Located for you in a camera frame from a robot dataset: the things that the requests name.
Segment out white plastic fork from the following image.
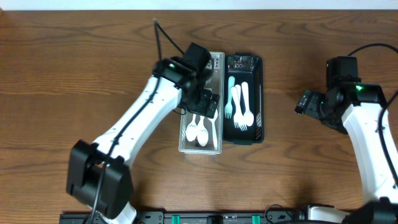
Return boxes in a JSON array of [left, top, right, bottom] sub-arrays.
[[231, 86, 248, 131], [234, 84, 243, 131], [224, 76, 235, 119]]

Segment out white plastic spoon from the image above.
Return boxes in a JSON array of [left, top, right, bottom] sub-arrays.
[[241, 82, 254, 126], [209, 110, 218, 151]]

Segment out white spoon bowl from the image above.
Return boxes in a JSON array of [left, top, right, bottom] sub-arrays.
[[186, 114, 197, 142]]

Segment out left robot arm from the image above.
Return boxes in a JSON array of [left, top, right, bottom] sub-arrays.
[[66, 55, 218, 223]]

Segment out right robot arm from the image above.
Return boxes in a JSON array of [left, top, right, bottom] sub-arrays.
[[295, 82, 397, 223]]

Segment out clear plastic mesh basket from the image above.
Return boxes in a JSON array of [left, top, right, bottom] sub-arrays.
[[178, 52, 225, 155]]

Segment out black plastic mesh basket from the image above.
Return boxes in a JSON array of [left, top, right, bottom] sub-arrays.
[[223, 53, 265, 145]]

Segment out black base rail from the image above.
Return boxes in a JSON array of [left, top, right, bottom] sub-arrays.
[[58, 204, 354, 224]]

